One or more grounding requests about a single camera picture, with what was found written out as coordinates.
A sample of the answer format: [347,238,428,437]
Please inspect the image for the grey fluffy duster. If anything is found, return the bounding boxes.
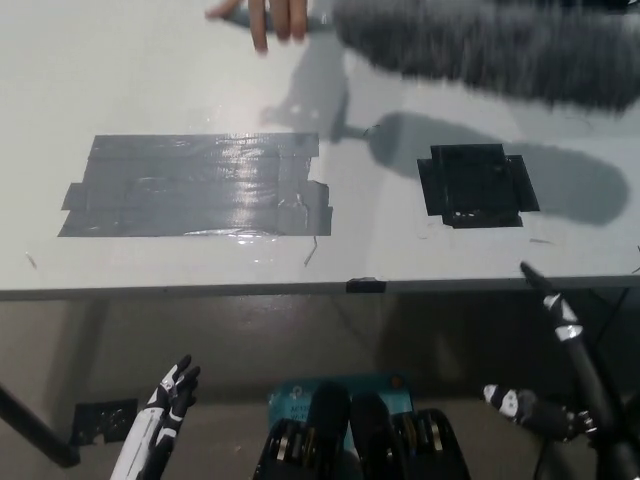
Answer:
[224,0,640,120]

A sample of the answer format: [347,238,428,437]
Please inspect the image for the thin black table brace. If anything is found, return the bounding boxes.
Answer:
[594,288,632,354]

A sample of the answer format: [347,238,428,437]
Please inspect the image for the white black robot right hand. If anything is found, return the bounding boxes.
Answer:
[482,261,640,480]

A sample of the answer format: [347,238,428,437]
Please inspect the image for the black floor tape patch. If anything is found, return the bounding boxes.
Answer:
[71,397,139,447]

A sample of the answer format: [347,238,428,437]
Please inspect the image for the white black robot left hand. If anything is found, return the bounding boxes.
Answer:
[108,354,202,480]

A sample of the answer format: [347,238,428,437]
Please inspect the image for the black table leg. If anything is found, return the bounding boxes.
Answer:
[0,383,82,469]

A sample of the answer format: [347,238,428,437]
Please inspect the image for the small black tape strip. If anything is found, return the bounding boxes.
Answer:
[345,277,388,294]

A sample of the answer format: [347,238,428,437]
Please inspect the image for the grey duct tape patch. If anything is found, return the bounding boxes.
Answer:
[56,132,334,239]

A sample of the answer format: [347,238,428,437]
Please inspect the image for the black tape square patch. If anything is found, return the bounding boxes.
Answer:
[416,143,542,231]

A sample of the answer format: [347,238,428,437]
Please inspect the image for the person's bare hand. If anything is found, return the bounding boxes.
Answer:
[204,0,309,55]

